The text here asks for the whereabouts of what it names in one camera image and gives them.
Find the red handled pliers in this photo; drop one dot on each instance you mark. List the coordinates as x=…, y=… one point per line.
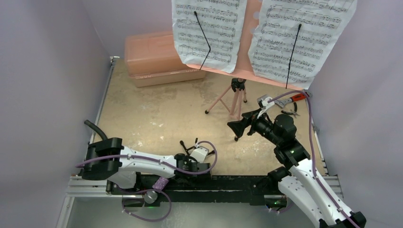
x=292, y=112

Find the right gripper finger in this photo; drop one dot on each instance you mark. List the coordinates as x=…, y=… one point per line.
x=238, y=127
x=251, y=114

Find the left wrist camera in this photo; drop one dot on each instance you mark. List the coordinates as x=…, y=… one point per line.
x=199, y=153

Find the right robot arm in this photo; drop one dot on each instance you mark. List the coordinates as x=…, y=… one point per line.
x=298, y=178

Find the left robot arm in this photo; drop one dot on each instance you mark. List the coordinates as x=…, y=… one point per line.
x=109, y=160

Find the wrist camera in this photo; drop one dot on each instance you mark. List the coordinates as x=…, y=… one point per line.
x=265, y=102
x=199, y=153

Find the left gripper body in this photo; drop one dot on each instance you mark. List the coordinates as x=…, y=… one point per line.
x=191, y=159

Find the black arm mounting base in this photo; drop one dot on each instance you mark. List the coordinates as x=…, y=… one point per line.
x=254, y=190

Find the silver adjustable wrench red handle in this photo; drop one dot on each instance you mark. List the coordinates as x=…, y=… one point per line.
x=282, y=103

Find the purple glitter microphone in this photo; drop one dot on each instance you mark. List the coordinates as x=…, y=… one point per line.
x=152, y=195

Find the sheet music page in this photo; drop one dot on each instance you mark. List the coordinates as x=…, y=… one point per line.
x=295, y=37
x=207, y=33

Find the pink music stand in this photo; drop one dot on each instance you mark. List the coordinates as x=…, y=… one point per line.
x=243, y=69

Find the aluminium table frame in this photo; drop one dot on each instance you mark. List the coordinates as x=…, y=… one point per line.
x=153, y=179

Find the pink plastic storage box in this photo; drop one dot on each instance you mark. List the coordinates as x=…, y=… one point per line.
x=151, y=59

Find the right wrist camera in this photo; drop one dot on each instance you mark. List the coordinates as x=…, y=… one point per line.
x=265, y=102

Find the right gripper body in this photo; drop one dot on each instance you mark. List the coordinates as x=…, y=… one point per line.
x=250, y=123

